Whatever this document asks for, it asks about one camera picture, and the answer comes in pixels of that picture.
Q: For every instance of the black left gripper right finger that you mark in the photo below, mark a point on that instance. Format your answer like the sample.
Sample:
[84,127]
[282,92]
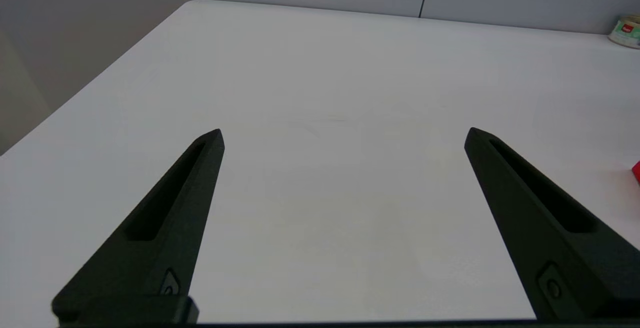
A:
[550,228]

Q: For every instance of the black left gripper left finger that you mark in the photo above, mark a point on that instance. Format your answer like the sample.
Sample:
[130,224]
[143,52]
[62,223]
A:
[165,228]

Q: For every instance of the multicoloured puzzle cube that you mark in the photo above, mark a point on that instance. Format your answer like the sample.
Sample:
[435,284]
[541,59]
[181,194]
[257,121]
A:
[637,173]

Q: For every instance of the small tin can green label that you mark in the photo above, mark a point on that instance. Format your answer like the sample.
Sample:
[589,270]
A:
[627,32]

